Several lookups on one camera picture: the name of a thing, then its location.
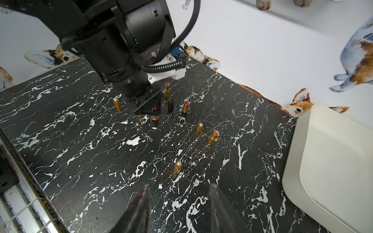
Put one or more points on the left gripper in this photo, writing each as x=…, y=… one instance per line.
x=140, y=94

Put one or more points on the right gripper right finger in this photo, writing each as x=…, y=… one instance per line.
x=224, y=218

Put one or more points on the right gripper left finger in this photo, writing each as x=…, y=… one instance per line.
x=136, y=217

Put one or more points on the gold lipstick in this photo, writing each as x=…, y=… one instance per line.
x=167, y=91
x=177, y=167

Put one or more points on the rose gold lipstick tube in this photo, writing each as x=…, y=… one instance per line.
x=154, y=119

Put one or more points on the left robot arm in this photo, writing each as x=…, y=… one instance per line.
x=124, y=41

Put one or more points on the gold cap far left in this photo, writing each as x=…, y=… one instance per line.
x=117, y=105

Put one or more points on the open copper lipstick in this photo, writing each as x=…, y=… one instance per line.
x=185, y=109

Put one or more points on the cream rectangular tray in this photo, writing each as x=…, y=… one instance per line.
x=329, y=171

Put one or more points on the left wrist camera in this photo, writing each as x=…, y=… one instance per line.
x=173, y=65

